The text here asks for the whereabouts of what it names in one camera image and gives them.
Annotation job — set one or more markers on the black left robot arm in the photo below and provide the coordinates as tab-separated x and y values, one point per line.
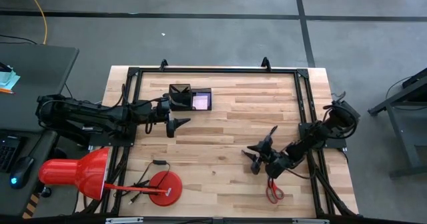
83	115

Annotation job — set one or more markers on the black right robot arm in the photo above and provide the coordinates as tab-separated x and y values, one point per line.
313	136

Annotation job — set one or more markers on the grey side table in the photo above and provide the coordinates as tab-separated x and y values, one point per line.
40	77

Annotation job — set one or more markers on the purple sticky note pad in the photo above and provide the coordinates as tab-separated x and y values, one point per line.
201	102

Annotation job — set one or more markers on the grey computer desk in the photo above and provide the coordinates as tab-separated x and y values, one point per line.
40	152

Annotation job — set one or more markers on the red desk lamp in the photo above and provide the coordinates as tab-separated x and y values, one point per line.
83	172

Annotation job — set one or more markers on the black equipment cart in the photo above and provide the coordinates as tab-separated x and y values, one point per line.
400	140

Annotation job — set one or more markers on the black table frame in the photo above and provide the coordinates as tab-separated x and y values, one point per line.
217	71

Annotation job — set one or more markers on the paper stack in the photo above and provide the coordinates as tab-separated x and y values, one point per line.
8	79

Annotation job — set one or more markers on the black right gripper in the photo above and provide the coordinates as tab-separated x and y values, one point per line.
272	157

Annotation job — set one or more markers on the black keyboard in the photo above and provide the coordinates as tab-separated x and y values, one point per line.
8	154

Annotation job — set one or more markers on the black computer mouse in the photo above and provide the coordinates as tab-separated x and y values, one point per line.
21	170

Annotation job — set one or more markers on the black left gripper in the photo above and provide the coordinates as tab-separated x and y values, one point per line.
160	112

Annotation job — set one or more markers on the black mesh desk organizer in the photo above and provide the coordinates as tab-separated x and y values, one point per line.
181	106

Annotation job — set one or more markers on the orange pencil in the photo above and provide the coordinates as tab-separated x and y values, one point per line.
6	91

